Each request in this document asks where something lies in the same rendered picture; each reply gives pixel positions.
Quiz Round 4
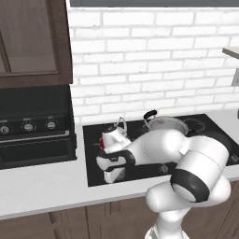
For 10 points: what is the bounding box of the round oven knob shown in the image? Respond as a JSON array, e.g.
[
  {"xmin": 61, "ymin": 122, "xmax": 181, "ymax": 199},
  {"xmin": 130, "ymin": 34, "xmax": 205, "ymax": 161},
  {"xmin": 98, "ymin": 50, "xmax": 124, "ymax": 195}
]
[
  {"xmin": 0, "ymin": 123, "xmax": 11, "ymax": 135},
  {"xmin": 45, "ymin": 119, "xmax": 59, "ymax": 131},
  {"xmin": 21, "ymin": 120, "xmax": 36, "ymax": 133}
]

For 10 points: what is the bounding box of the brown wall cupboard door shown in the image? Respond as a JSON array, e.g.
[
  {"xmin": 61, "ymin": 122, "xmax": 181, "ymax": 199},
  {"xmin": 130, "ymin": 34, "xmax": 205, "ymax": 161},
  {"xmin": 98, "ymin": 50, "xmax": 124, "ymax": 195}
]
[{"xmin": 0, "ymin": 0, "xmax": 74, "ymax": 90}]

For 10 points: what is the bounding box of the grey oven door handle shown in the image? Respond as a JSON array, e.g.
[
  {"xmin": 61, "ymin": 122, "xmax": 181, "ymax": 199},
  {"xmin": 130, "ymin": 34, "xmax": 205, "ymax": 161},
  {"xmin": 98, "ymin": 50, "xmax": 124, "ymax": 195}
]
[{"xmin": 0, "ymin": 130, "xmax": 71, "ymax": 145}]

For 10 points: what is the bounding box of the black wall oven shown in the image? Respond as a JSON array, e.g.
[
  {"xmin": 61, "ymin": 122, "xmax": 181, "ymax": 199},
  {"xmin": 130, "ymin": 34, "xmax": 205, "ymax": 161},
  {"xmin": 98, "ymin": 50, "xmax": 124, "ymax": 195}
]
[{"xmin": 0, "ymin": 84, "xmax": 78, "ymax": 171}]

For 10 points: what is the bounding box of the grey range hood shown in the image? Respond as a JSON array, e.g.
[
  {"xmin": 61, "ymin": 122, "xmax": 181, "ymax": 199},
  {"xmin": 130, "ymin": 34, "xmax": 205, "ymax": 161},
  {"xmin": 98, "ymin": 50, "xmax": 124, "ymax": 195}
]
[{"xmin": 69, "ymin": 0, "xmax": 239, "ymax": 8}]

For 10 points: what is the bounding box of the brown base cupboard door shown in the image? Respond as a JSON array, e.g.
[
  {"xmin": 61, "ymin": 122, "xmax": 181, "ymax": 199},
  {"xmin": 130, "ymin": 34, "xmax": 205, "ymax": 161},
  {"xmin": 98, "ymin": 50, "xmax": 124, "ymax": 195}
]
[
  {"xmin": 85, "ymin": 195, "xmax": 161, "ymax": 239},
  {"xmin": 181, "ymin": 179, "xmax": 239, "ymax": 239},
  {"xmin": 0, "ymin": 206, "xmax": 89, "ymax": 239}
]

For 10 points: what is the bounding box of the steel pan with black handle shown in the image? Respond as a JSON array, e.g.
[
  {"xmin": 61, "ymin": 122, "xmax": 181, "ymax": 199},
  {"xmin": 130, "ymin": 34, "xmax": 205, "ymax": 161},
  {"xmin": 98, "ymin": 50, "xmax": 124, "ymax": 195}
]
[{"xmin": 142, "ymin": 109, "xmax": 190, "ymax": 135}]

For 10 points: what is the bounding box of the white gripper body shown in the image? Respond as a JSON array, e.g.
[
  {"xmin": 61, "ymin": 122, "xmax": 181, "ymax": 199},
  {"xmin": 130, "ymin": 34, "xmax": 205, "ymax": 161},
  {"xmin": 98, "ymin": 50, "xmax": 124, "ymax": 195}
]
[{"xmin": 103, "ymin": 167, "xmax": 127, "ymax": 185}]

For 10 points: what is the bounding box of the black hob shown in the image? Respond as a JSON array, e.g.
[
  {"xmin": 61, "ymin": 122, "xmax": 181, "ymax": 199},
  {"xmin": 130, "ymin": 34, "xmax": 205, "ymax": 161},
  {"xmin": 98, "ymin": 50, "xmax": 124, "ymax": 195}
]
[{"xmin": 81, "ymin": 113, "xmax": 239, "ymax": 188}]

